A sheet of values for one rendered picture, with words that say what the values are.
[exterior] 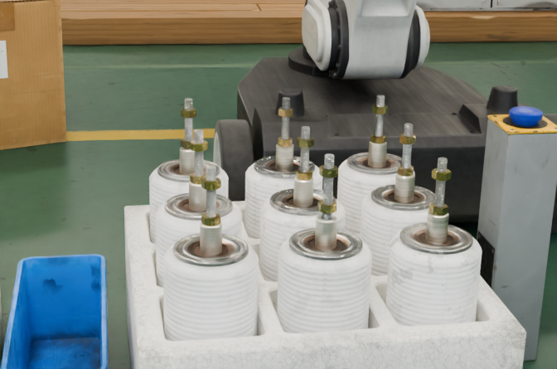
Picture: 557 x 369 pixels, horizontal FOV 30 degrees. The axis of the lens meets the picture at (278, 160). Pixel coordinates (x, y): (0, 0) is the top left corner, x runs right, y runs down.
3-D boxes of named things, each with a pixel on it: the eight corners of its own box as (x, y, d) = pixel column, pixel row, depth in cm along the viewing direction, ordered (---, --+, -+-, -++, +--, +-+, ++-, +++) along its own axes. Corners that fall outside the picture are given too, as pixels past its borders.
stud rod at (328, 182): (326, 222, 106) (329, 152, 104) (333, 225, 106) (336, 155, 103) (319, 225, 106) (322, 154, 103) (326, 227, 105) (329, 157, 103)
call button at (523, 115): (502, 121, 129) (504, 105, 128) (533, 120, 130) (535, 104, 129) (515, 131, 125) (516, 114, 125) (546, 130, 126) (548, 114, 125)
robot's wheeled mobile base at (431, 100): (209, 123, 222) (209, -35, 211) (444, 118, 229) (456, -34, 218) (240, 243, 162) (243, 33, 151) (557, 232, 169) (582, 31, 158)
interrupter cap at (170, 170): (163, 186, 122) (163, 181, 122) (152, 166, 129) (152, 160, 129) (226, 182, 124) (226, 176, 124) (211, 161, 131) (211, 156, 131)
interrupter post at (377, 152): (363, 165, 131) (364, 140, 130) (378, 162, 132) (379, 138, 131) (375, 171, 129) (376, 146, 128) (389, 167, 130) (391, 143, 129)
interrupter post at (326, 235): (337, 253, 105) (338, 222, 104) (313, 251, 105) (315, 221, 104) (336, 243, 108) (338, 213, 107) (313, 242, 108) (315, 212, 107)
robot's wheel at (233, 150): (212, 216, 179) (212, 104, 172) (240, 215, 180) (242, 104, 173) (222, 265, 160) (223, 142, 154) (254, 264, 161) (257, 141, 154)
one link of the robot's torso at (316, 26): (300, 55, 201) (302, -13, 196) (400, 54, 203) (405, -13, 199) (318, 83, 181) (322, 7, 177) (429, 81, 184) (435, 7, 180)
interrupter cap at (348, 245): (364, 264, 103) (364, 258, 103) (288, 261, 103) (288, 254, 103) (360, 234, 110) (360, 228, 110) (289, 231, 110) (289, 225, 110)
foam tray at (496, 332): (127, 328, 140) (123, 205, 134) (405, 312, 147) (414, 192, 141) (142, 515, 104) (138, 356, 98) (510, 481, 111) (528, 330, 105)
